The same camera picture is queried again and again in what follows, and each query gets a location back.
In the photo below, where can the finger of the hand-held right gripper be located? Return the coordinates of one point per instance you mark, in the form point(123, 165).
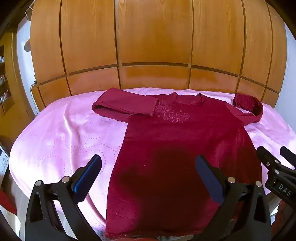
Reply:
point(288, 154)
point(266, 156)

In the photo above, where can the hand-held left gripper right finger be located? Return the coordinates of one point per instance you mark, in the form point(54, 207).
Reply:
point(208, 176)

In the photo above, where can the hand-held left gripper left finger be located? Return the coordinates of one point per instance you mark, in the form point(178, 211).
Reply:
point(89, 172)

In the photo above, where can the maroon embroidered sweater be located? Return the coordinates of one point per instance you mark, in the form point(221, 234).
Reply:
point(173, 150)

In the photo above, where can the pink dotted blanket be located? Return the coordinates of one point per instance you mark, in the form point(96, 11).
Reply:
point(57, 139)

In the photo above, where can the white bed base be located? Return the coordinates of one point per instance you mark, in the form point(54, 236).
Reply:
point(18, 204)

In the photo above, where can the white appliance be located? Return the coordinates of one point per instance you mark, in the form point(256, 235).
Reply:
point(3, 162)

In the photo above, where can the red cloth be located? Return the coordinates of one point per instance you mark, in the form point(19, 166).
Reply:
point(7, 204)

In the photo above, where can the wooden shelf unit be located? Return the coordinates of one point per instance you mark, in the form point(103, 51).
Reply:
point(5, 88)

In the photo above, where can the wooden wardrobe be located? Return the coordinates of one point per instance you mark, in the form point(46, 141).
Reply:
point(150, 46)

